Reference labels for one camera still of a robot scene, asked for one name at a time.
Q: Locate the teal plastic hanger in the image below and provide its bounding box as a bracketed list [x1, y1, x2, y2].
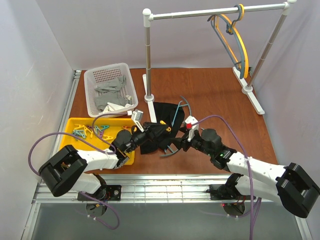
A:
[160, 95, 192, 158]

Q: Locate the black underwear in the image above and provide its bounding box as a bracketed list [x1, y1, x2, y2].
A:
[139, 101, 187, 155]

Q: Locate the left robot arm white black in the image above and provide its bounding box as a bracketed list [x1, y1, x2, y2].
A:
[38, 122, 171, 201]

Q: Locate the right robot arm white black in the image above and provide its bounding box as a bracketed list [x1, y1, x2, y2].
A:
[172, 128, 320, 219]

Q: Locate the yellow plastic hanger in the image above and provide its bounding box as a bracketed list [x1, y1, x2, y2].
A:
[210, 4, 249, 79]

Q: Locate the orange clothespin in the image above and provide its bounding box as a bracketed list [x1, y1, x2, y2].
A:
[122, 126, 132, 131]

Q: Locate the white cloth in basket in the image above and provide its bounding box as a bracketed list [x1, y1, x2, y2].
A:
[102, 95, 133, 114]

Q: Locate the purple clothespin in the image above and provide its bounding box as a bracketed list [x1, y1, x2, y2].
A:
[94, 125, 105, 139]

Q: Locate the grey cloth in basket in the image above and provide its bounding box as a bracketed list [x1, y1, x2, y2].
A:
[94, 75, 129, 112]

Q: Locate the white plastic laundry basket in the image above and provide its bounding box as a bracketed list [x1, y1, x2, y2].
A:
[84, 63, 139, 118]

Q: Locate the yellow plastic tray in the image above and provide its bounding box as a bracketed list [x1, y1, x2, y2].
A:
[60, 117, 134, 151]

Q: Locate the teal clothespin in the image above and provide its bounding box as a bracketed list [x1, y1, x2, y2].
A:
[72, 129, 87, 139]

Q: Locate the pale yellow clothespin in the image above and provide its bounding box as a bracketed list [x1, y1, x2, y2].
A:
[73, 124, 92, 133]

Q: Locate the white metal clothes rack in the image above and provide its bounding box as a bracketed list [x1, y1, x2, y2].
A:
[142, 0, 296, 123]

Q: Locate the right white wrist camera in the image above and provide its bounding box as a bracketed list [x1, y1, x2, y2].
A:
[184, 115, 199, 142]

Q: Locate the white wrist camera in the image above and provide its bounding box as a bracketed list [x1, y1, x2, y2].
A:
[127, 109, 145, 133]
[184, 115, 199, 142]

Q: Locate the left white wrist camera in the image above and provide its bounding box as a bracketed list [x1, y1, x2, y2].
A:
[127, 109, 145, 133]

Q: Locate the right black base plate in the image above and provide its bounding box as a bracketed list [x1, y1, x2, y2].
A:
[206, 184, 241, 200]

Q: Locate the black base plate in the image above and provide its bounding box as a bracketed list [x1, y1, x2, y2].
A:
[77, 184, 122, 202]
[206, 184, 241, 200]

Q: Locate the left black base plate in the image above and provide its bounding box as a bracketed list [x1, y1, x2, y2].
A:
[77, 184, 122, 202]

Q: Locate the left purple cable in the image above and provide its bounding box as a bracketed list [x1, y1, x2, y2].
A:
[27, 111, 132, 230]

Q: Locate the purple cable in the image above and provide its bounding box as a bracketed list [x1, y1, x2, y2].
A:
[197, 114, 262, 240]
[27, 111, 132, 230]

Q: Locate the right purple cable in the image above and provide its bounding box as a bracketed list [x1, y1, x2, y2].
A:
[197, 114, 262, 240]

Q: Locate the aluminium rail frame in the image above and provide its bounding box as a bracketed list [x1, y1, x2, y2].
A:
[21, 69, 313, 240]

